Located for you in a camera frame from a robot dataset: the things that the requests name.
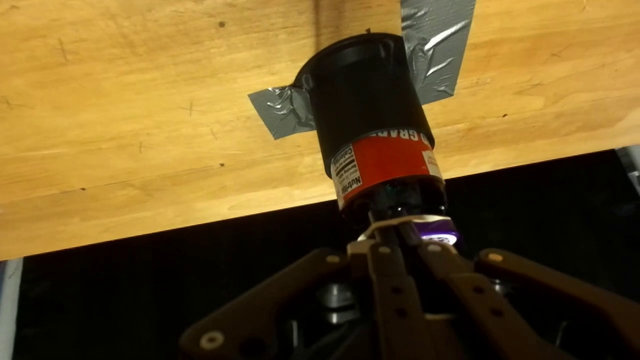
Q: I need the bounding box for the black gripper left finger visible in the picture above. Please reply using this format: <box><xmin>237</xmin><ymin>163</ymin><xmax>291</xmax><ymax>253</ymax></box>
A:
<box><xmin>177</xmin><ymin>231</ymin><xmax>433</xmax><ymax>360</ymax></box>

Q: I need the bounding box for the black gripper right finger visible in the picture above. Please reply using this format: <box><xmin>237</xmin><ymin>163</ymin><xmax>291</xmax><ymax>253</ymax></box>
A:
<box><xmin>397</xmin><ymin>222</ymin><xmax>640</xmax><ymax>360</ymax></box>

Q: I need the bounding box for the small grey square pad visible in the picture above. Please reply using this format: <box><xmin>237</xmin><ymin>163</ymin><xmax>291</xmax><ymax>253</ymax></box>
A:
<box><xmin>246</xmin><ymin>0</ymin><xmax>479</xmax><ymax>141</ymax></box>

